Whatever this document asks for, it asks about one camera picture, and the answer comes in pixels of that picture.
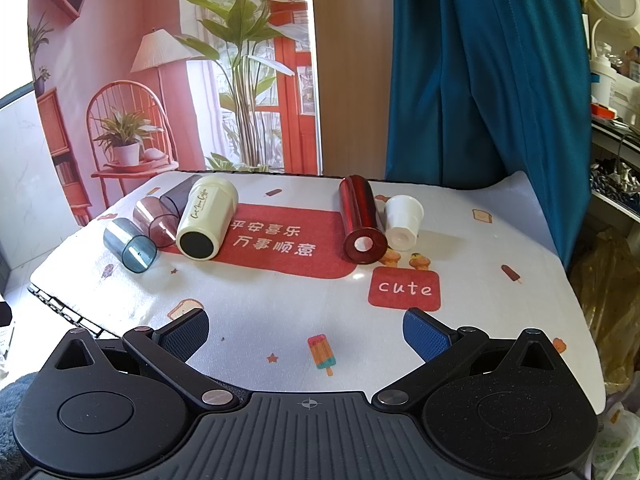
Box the pink transparent cup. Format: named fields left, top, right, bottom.
left=132, top=196, right=179, bottom=249

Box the cream cup with black base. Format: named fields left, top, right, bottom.
left=175, top=175, right=239, bottom=262

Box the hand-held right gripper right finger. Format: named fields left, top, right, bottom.
left=371, top=308, right=566, bottom=407

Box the white plastic bag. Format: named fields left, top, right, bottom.
left=592, top=400, right=640, bottom=480

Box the blue curtain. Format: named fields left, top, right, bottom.
left=384, top=0, right=594, bottom=275

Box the dark purple transparent cup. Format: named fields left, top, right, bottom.
left=159, top=175, right=201, bottom=222

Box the wooden panel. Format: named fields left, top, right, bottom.
left=310, top=0, right=397, bottom=181

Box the white pump bottle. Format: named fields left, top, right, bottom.
left=589, top=55, right=620, bottom=112

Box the yellow plastic bag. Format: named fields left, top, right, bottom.
left=569, top=227, right=640, bottom=391

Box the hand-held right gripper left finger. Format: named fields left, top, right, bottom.
left=52, top=307, right=241, bottom=412

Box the red metallic cup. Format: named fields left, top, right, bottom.
left=338, top=175, right=389, bottom=265

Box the wall poster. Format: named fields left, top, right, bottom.
left=27, top=0, right=327, bottom=227

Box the printed white table mat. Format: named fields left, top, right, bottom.
left=29, top=169, right=609, bottom=413

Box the small white cup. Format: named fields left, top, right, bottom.
left=383, top=195, right=425, bottom=252

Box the blue fuzzy cloth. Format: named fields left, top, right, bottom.
left=0, top=374, right=50, bottom=480

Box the blue transparent cup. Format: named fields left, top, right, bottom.
left=103, top=217, right=159, bottom=276

